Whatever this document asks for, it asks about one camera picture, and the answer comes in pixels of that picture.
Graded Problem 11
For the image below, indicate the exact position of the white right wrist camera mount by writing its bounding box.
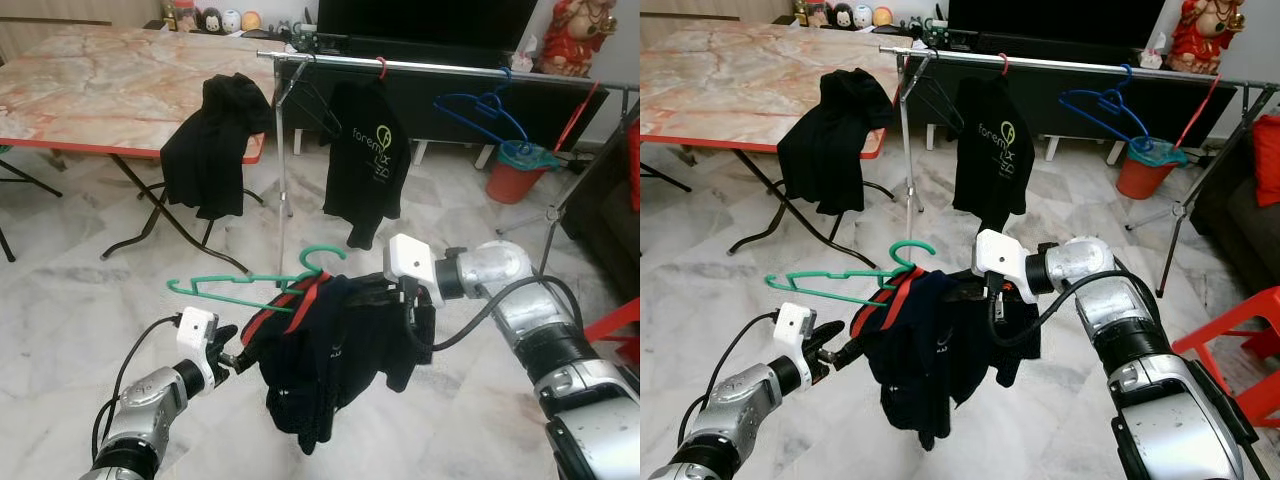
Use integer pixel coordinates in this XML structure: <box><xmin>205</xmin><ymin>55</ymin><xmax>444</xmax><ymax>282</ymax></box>
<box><xmin>973</xmin><ymin>229</ymin><xmax>1052</xmax><ymax>305</ymax></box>
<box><xmin>383</xmin><ymin>234</ymin><xmax>445</xmax><ymax>309</ymax></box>

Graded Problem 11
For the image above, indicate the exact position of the red plastic stool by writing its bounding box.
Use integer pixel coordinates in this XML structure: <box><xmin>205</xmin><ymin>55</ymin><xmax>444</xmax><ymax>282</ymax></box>
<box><xmin>583</xmin><ymin>297</ymin><xmax>641</xmax><ymax>368</ymax></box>
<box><xmin>1172</xmin><ymin>287</ymin><xmax>1280</xmax><ymax>433</ymax></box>

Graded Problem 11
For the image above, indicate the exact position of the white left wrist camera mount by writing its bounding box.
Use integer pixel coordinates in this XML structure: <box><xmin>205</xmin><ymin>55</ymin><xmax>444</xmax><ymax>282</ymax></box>
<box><xmin>775</xmin><ymin>303</ymin><xmax>819</xmax><ymax>387</ymax></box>
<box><xmin>177</xmin><ymin>308</ymin><xmax>220</xmax><ymax>392</ymax></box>

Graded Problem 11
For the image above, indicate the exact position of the red plastic bucket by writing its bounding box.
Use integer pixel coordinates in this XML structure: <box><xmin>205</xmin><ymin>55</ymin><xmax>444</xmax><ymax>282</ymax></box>
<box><xmin>1115</xmin><ymin>155</ymin><xmax>1172</xmax><ymax>200</ymax></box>
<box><xmin>487</xmin><ymin>160</ymin><xmax>547</xmax><ymax>205</ymax></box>

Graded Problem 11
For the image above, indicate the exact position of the marble top table red edge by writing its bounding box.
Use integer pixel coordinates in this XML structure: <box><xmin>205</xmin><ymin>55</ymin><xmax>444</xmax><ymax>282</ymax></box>
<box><xmin>640</xmin><ymin>22</ymin><xmax>907</xmax><ymax>271</ymax></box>
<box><xmin>0</xmin><ymin>25</ymin><xmax>288</xmax><ymax>277</ymax></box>

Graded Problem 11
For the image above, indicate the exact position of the red figurine statue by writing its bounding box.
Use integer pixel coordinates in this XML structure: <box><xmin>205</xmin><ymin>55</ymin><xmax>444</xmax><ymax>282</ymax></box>
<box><xmin>1165</xmin><ymin>0</ymin><xmax>1247</xmax><ymax>75</ymax></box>
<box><xmin>535</xmin><ymin>0</ymin><xmax>617</xmax><ymax>79</ymax></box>

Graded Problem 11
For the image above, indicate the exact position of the silver clothes rack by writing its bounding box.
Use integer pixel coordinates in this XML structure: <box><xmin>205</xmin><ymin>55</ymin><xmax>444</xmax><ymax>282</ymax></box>
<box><xmin>878</xmin><ymin>45</ymin><xmax>1280</xmax><ymax>299</ymax></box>
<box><xmin>257</xmin><ymin>50</ymin><xmax>641</xmax><ymax>279</ymax></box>

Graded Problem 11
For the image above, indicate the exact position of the light wooden cabinet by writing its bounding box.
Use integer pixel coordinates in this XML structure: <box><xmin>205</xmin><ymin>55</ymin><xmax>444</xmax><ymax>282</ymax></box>
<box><xmin>0</xmin><ymin>0</ymin><xmax>167</xmax><ymax>31</ymax></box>
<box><xmin>640</xmin><ymin>0</ymin><xmax>797</xmax><ymax>27</ymax></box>

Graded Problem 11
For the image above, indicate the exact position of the black television console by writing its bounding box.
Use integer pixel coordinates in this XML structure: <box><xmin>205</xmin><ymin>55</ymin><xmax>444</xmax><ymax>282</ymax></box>
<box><xmin>275</xmin><ymin>40</ymin><xmax>613</xmax><ymax>153</ymax></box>
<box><xmin>900</xmin><ymin>40</ymin><xmax>1241</xmax><ymax>148</ymax></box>

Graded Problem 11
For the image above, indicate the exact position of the black T-shirt green logo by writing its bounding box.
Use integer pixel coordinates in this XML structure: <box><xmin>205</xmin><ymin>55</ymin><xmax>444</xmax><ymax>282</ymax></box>
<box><xmin>322</xmin><ymin>80</ymin><xmax>413</xmax><ymax>251</ymax></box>
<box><xmin>850</xmin><ymin>268</ymin><xmax>1042</xmax><ymax>452</ymax></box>
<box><xmin>950</xmin><ymin>75</ymin><xmax>1037</xmax><ymax>234</ymax></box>
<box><xmin>240</xmin><ymin>272</ymin><xmax>437</xmax><ymax>457</ymax></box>

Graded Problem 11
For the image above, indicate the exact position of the black flat television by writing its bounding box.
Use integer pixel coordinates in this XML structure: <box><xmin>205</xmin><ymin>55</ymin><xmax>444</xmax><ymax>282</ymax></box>
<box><xmin>317</xmin><ymin>0</ymin><xmax>542</xmax><ymax>43</ymax></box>
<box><xmin>947</xmin><ymin>0</ymin><xmax>1169</xmax><ymax>47</ymax></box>

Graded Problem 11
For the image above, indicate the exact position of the black garment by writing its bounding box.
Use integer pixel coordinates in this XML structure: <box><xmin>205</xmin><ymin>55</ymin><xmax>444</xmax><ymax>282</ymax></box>
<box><xmin>777</xmin><ymin>68</ymin><xmax>897</xmax><ymax>217</ymax></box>
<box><xmin>160</xmin><ymin>72</ymin><xmax>276</xmax><ymax>222</ymax></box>

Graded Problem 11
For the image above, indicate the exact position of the green plastic hanger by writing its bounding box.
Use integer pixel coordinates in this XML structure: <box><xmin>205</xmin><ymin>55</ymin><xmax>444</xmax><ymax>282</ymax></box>
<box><xmin>765</xmin><ymin>240</ymin><xmax>939</xmax><ymax>307</ymax></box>
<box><xmin>166</xmin><ymin>243</ymin><xmax>349</xmax><ymax>314</ymax></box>

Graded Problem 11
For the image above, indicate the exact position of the blue plastic hanger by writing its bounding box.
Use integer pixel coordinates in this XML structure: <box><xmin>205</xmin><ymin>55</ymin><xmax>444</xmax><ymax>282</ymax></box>
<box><xmin>1058</xmin><ymin>64</ymin><xmax>1162</xmax><ymax>144</ymax></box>
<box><xmin>433</xmin><ymin>67</ymin><xmax>535</xmax><ymax>147</ymax></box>

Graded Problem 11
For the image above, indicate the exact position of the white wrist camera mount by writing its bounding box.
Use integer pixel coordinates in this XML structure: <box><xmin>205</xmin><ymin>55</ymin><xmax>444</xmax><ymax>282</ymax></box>
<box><xmin>177</xmin><ymin>308</ymin><xmax>220</xmax><ymax>392</ymax></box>
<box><xmin>775</xmin><ymin>303</ymin><xmax>819</xmax><ymax>387</ymax></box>
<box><xmin>383</xmin><ymin>234</ymin><xmax>445</xmax><ymax>309</ymax></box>
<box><xmin>973</xmin><ymin>229</ymin><xmax>1052</xmax><ymax>305</ymax></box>

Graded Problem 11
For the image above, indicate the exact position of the dark sofa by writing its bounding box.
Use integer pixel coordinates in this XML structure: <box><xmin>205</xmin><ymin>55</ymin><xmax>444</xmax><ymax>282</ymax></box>
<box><xmin>560</xmin><ymin>118</ymin><xmax>641</xmax><ymax>301</ymax></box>
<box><xmin>1190</xmin><ymin>115</ymin><xmax>1280</xmax><ymax>293</ymax></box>

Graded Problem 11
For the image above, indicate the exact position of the black soundbar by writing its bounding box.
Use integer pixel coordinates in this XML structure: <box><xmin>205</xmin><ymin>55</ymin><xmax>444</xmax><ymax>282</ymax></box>
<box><xmin>345</xmin><ymin>36</ymin><xmax>513</xmax><ymax>59</ymax></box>

